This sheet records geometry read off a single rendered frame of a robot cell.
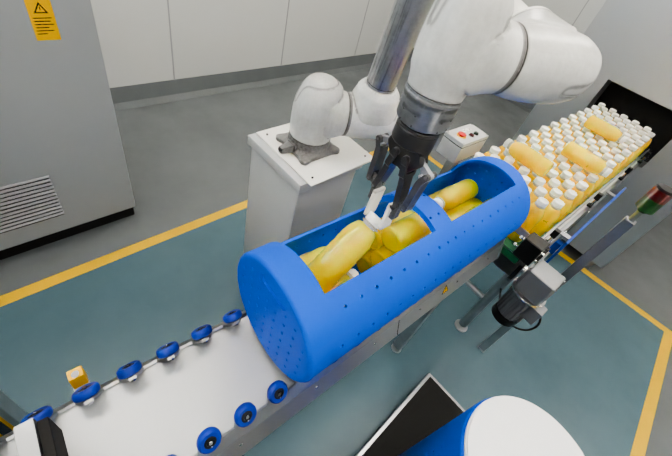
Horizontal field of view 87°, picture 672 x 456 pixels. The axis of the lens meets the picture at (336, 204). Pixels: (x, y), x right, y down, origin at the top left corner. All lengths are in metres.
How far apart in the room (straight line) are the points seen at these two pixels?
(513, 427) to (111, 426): 0.80
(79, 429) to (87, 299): 1.31
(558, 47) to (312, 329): 0.57
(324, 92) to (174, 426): 0.94
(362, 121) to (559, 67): 0.75
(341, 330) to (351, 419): 1.23
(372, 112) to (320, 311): 0.75
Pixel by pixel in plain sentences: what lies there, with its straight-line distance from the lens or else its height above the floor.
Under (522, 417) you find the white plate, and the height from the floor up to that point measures 1.04.
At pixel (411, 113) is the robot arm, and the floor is 1.54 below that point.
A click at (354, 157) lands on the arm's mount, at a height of 1.01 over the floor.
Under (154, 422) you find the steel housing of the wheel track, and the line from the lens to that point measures 0.89.
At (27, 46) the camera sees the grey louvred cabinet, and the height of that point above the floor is 1.05.
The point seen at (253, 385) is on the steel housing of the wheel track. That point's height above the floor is 0.93.
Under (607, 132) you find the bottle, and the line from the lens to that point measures 2.30.
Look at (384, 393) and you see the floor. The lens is 1.99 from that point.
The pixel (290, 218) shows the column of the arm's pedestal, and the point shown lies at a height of 0.81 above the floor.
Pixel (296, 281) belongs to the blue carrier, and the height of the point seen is 1.23.
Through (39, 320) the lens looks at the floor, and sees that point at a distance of 2.18.
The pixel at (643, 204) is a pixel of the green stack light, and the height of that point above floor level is 1.18.
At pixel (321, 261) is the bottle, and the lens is 0.73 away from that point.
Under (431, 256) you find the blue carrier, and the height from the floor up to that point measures 1.19.
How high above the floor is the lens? 1.77
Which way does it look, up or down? 42 degrees down
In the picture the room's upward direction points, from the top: 18 degrees clockwise
